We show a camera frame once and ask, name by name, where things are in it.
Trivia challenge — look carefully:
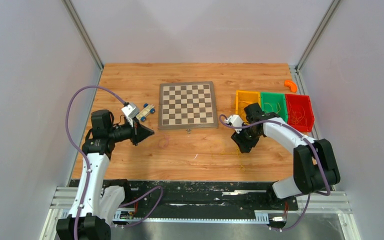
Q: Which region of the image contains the wooden chessboard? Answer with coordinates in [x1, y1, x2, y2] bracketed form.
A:
[158, 81, 218, 130]

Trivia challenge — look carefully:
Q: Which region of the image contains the red plastic bin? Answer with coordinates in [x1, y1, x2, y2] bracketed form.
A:
[285, 94, 315, 133]

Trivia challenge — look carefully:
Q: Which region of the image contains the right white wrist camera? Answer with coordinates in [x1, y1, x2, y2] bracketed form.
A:
[224, 114, 244, 131]

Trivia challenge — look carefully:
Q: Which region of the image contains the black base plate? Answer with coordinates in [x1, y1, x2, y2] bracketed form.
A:
[71, 179, 299, 220]

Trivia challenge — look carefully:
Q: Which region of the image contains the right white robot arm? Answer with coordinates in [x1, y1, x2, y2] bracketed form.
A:
[219, 103, 341, 209]

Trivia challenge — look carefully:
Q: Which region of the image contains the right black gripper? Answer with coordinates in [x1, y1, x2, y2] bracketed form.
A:
[231, 124, 261, 154]

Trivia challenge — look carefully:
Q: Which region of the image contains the white toy car chassis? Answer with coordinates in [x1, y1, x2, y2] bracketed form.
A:
[136, 103, 156, 122]

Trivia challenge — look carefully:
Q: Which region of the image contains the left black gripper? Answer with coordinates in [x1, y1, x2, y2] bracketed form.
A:
[108, 116, 155, 146]

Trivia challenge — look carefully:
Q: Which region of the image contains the green plastic bin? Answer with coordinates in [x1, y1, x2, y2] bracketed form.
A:
[260, 92, 289, 122]

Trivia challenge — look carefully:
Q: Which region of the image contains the yellow plastic bin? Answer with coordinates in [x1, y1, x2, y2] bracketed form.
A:
[235, 90, 261, 121]

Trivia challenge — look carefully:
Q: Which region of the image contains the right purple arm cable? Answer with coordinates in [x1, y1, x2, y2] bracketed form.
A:
[218, 114, 332, 197]

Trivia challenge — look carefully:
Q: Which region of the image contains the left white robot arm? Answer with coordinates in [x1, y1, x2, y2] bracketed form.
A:
[56, 109, 155, 240]

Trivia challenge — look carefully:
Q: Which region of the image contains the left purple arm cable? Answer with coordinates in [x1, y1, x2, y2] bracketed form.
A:
[65, 85, 128, 240]

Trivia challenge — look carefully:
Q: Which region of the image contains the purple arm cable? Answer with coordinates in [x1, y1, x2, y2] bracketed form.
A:
[65, 85, 128, 240]
[218, 114, 332, 197]

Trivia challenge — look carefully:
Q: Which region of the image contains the orange curved plastic piece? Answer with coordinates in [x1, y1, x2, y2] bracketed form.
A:
[283, 80, 298, 93]

